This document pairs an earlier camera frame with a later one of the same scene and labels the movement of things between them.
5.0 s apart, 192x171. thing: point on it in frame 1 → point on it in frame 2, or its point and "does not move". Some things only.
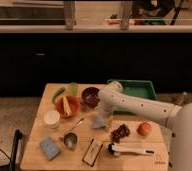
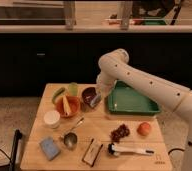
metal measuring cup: [70, 137] does not move
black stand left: [17, 137] does not move
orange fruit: [143, 128] does not move
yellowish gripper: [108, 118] → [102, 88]
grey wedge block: [98, 122] → [96, 98]
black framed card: [92, 152] does not move
